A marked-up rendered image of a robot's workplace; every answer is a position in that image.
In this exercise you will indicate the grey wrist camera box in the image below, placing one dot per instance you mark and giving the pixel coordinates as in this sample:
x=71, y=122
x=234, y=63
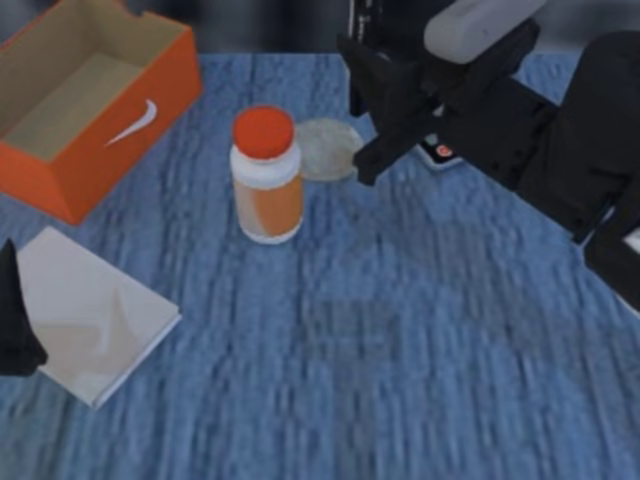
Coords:
x=475, y=27

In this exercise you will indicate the orange bottle with orange cap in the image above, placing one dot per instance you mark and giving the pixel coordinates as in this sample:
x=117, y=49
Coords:
x=267, y=200

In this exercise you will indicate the white notebook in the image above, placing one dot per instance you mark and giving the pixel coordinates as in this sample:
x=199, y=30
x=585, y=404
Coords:
x=90, y=310

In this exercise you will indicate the orange shoe box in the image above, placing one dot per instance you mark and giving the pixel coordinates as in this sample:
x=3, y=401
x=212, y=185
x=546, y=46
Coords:
x=125, y=107

